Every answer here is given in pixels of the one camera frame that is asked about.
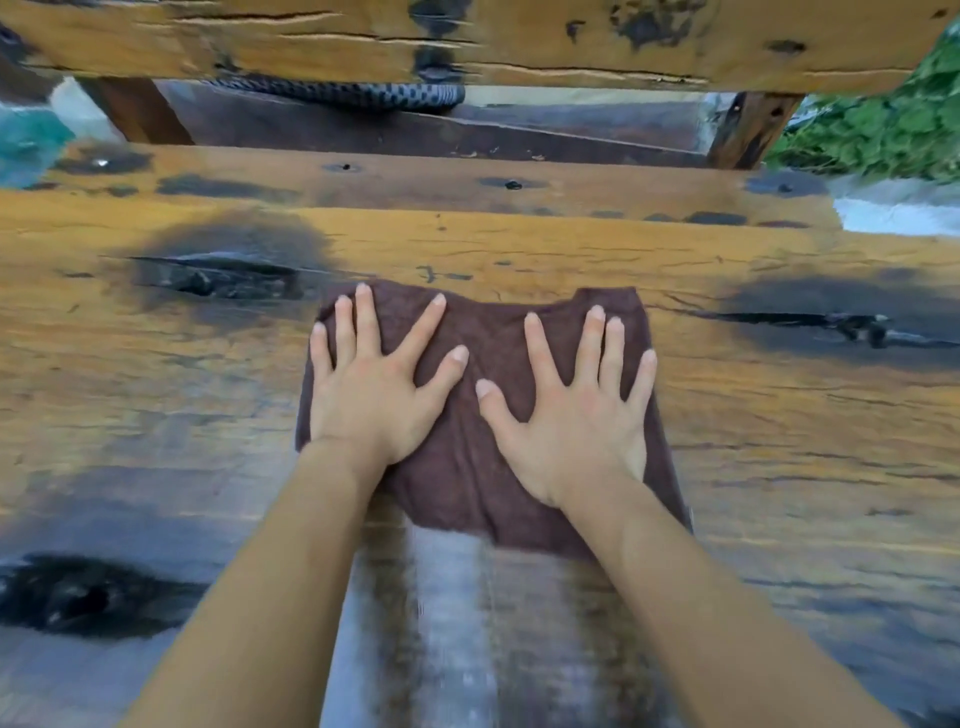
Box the black rubber tyre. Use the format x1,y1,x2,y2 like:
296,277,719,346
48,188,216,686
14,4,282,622
201,73,467,115

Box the brown cleaning cloth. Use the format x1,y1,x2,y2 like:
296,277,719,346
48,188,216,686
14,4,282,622
294,279,694,561

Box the person's left hand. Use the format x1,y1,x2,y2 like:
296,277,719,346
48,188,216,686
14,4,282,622
308,282,471,472

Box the green leafy plants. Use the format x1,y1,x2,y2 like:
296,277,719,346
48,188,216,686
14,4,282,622
763,21,960,186

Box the person's right forearm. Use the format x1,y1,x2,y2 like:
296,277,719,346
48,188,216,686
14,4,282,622
556,478,910,728

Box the person's left forearm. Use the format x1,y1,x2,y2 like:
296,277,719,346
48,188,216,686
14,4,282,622
118,438,388,728

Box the teal plastic sheet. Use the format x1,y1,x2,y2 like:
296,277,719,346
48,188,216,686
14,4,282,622
0,101,78,190

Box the person's right hand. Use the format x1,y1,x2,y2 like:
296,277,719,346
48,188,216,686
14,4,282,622
474,304,659,513

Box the weathered wooden bench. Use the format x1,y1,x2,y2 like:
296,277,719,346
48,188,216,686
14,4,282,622
0,0,960,728

